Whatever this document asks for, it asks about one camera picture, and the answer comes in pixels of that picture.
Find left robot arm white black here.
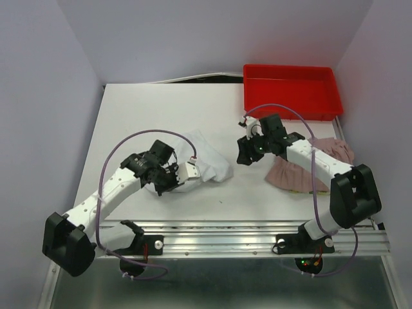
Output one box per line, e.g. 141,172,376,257
42,140,195,277

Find red plastic tray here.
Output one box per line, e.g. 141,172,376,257
243,64,344,121

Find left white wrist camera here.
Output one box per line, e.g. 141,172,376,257
176,162,200,182

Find aluminium rail frame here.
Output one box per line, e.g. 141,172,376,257
38,118,400,309

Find pink pleated skirt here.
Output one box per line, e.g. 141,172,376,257
265,138,355,194

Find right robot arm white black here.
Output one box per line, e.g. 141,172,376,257
237,114,382,251

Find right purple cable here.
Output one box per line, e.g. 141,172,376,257
241,103,359,278

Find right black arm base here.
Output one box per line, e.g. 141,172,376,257
271,224,335,276

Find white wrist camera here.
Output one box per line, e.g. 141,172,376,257
238,116,261,140
176,162,200,182

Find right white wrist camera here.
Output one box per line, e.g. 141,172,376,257
238,116,261,140

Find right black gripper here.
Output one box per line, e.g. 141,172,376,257
235,129,272,166

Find white skirt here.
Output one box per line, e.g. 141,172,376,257
168,129,234,194

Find yellow green skirt underneath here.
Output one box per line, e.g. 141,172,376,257
289,190,330,196

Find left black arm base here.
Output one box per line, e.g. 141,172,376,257
113,220,168,280

